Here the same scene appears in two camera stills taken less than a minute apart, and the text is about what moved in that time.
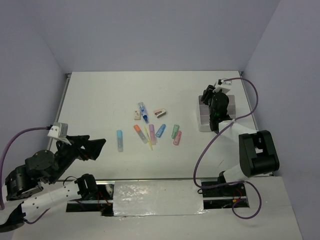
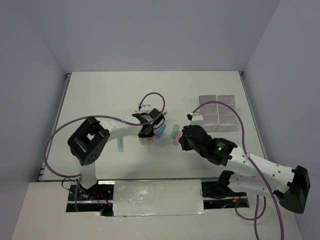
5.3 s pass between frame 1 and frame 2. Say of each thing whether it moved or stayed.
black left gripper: moved
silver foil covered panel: stayed
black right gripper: moved
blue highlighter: stayed
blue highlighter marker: stayed
